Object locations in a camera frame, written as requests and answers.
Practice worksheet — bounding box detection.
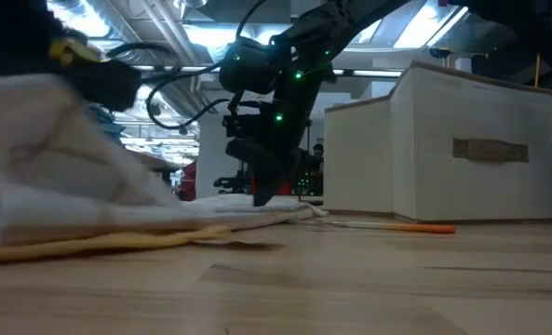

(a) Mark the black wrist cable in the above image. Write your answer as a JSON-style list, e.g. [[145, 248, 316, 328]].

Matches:
[[144, 0, 270, 131], [102, 41, 183, 85]]

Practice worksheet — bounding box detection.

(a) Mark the white checked towel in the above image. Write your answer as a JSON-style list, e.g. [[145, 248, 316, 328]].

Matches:
[[0, 74, 329, 248]]

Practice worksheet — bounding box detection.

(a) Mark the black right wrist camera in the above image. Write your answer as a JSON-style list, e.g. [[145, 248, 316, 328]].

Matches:
[[218, 37, 279, 94]]

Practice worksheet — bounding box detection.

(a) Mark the orange-handled knife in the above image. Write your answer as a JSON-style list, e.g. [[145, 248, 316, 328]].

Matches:
[[298, 219, 457, 235]]

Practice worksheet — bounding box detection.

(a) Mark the beige fabric storage box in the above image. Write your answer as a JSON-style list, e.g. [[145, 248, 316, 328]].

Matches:
[[322, 60, 552, 223]]

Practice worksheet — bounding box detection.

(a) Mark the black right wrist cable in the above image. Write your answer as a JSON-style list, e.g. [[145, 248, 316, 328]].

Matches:
[[144, 0, 270, 131]]

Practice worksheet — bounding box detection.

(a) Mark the person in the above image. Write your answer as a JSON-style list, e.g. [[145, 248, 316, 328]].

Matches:
[[310, 142, 326, 196]]

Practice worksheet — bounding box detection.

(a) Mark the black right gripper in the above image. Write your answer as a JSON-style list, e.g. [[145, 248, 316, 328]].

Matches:
[[223, 27, 337, 208]]

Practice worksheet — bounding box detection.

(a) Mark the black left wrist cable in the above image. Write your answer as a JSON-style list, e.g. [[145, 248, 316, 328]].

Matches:
[[102, 41, 183, 85]]

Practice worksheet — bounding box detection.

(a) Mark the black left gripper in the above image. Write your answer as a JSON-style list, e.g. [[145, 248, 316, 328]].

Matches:
[[0, 0, 144, 113]]

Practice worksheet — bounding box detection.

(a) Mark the red plastic bin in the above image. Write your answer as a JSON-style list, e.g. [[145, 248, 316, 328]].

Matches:
[[250, 176, 291, 195]]

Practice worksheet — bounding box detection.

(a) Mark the mustard yellow towel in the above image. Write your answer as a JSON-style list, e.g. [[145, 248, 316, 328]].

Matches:
[[0, 224, 276, 265]]

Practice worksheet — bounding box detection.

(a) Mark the long ceiling light bar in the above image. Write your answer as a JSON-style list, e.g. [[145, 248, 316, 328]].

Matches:
[[130, 64, 405, 78]]

